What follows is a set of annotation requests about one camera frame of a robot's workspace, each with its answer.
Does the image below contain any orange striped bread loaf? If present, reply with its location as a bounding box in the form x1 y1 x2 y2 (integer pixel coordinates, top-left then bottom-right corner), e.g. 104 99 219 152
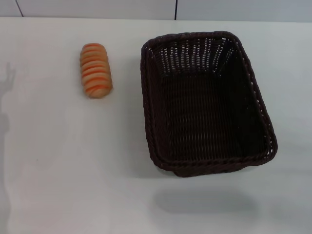
79 42 114 99

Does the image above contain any dark brown woven basket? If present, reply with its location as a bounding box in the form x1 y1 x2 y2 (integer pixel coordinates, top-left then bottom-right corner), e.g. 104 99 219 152
139 31 278 178

